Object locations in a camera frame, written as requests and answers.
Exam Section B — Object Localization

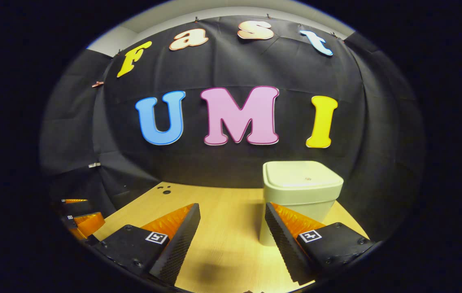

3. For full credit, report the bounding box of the wooden desktop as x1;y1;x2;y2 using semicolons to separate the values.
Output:
93;181;370;293

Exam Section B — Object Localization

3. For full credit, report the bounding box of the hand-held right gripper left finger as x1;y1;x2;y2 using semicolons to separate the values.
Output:
93;203;201;286

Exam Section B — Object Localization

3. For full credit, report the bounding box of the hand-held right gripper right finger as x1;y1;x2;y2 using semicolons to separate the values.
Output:
264;202;376;285

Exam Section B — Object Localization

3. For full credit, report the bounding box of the light green garbage bin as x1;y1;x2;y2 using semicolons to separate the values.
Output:
259;160;344;246

